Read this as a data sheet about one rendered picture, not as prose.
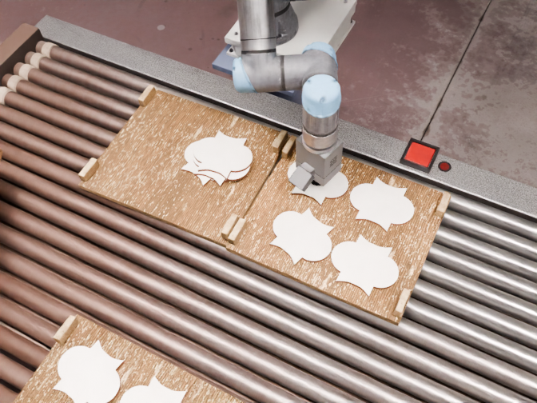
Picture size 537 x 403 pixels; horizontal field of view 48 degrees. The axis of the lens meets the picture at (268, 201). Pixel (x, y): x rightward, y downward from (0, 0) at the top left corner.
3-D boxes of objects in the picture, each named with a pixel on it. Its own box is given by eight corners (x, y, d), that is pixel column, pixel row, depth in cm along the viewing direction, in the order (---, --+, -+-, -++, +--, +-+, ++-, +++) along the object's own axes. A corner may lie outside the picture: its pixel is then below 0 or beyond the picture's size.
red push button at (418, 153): (411, 145, 150) (412, 141, 149) (435, 153, 149) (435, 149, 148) (403, 161, 148) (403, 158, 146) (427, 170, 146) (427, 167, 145)
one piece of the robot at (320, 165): (277, 141, 126) (279, 185, 140) (309, 163, 123) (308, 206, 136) (314, 109, 131) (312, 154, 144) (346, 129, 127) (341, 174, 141)
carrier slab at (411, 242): (293, 141, 152) (293, 137, 151) (450, 199, 140) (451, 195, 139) (225, 250, 136) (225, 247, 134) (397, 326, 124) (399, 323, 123)
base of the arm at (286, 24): (260, 6, 178) (256, -22, 170) (307, 17, 173) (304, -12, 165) (237, 40, 171) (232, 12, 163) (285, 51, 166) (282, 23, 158)
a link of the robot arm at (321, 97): (340, 69, 119) (343, 101, 114) (338, 106, 128) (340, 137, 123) (301, 69, 119) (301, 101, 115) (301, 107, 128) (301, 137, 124)
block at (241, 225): (240, 222, 138) (240, 216, 135) (248, 225, 137) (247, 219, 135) (228, 243, 135) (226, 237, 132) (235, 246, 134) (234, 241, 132)
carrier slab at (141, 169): (154, 91, 164) (153, 87, 162) (290, 138, 153) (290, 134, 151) (79, 188, 147) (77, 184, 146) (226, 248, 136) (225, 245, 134)
